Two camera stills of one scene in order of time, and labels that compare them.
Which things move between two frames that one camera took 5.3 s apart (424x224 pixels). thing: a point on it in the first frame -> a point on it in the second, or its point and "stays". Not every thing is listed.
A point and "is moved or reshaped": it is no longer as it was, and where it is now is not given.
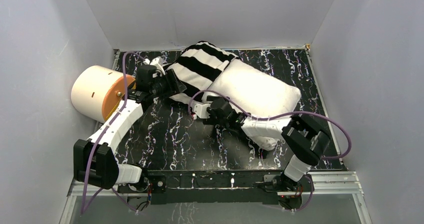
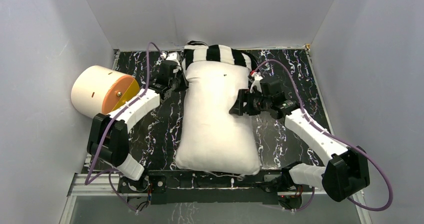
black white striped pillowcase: x=197 y=67 is moved or reshaped
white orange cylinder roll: x=96 y=92 stays
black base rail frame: x=252 y=186 stays
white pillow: x=256 y=92 is moved or reshaped
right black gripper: x=211 y=120 -> x=238 y=109
